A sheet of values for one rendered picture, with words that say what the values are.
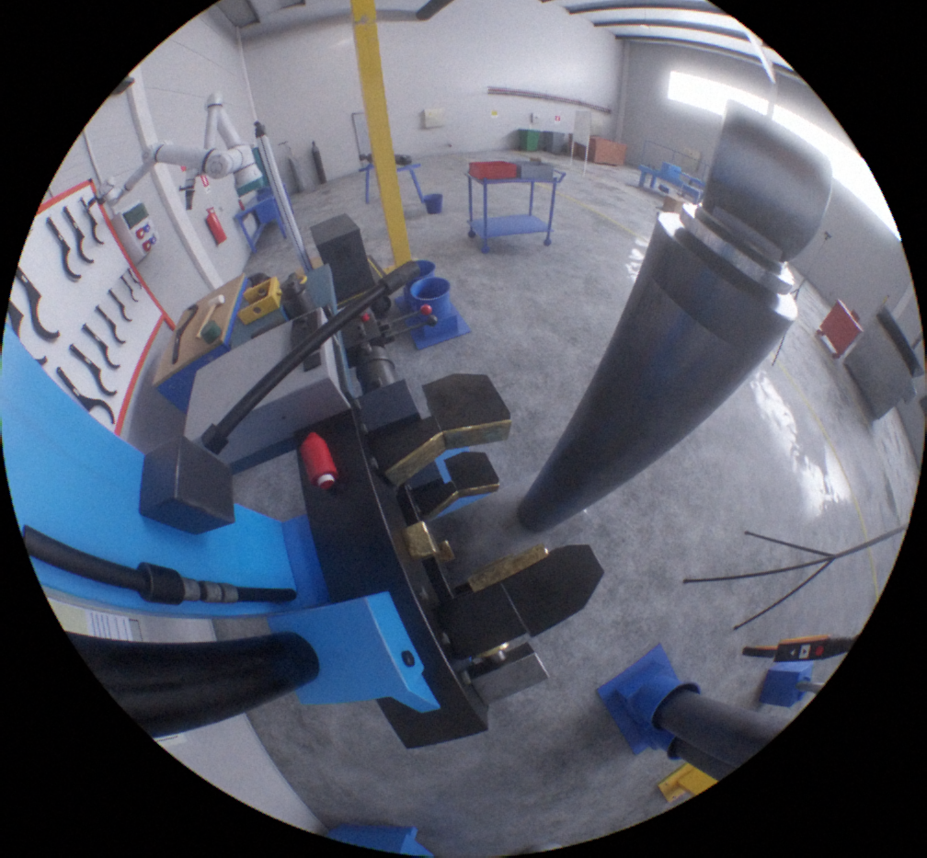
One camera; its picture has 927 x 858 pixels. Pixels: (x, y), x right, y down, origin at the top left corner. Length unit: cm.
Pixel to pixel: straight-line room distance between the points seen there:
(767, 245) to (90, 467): 69
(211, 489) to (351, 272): 208
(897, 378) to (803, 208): 776
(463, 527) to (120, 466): 132
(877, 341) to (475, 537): 788
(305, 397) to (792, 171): 74
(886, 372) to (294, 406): 831
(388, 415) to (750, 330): 64
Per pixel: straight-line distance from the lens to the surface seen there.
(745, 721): 141
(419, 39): 1179
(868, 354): 790
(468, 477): 108
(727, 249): 33
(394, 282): 39
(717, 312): 32
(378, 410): 66
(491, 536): 142
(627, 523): 179
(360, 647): 42
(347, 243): 220
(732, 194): 34
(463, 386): 69
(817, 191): 34
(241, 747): 252
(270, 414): 61
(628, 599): 179
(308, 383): 55
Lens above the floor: 156
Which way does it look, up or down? 56 degrees down
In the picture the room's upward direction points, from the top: 4 degrees counter-clockwise
